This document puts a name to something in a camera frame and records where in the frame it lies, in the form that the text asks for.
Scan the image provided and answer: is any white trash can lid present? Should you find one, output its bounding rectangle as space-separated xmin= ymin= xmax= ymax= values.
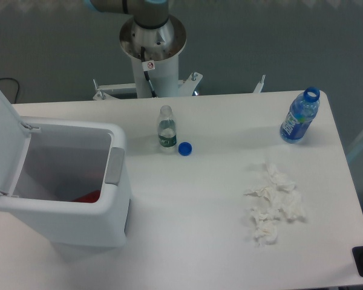
xmin=0 ymin=91 xmax=41 ymax=196

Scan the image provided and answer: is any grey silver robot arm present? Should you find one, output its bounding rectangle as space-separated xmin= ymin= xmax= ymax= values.
xmin=85 ymin=1 xmax=186 ymax=61

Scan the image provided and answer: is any blue bottle cap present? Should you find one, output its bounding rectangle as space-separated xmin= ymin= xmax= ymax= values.
xmin=178 ymin=141 xmax=192 ymax=156

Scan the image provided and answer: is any white trash can body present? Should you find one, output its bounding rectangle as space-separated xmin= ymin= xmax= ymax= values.
xmin=0 ymin=118 xmax=131 ymax=247

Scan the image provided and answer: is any clear green-label bottle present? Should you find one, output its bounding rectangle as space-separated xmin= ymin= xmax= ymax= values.
xmin=157 ymin=105 xmax=177 ymax=153

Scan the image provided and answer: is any red item in bin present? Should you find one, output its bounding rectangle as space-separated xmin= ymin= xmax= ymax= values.
xmin=73 ymin=190 xmax=100 ymax=203

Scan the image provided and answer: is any crumpled white tissue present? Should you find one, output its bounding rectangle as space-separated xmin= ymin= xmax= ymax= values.
xmin=244 ymin=163 xmax=306 ymax=247

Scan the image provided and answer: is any blue drink bottle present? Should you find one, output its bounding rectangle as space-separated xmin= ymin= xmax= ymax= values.
xmin=280 ymin=86 xmax=320 ymax=144

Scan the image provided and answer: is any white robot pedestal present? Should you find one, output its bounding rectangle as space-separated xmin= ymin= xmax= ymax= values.
xmin=92 ymin=48 xmax=267 ymax=101

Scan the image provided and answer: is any black pedestal cable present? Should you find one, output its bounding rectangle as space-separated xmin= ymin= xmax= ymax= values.
xmin=140 ymin=47 xmax=160 ymax=98

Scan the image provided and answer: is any black floor cable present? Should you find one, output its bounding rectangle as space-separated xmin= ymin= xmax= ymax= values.
xmin=0 ymin=77 xmax=21 ymax=103

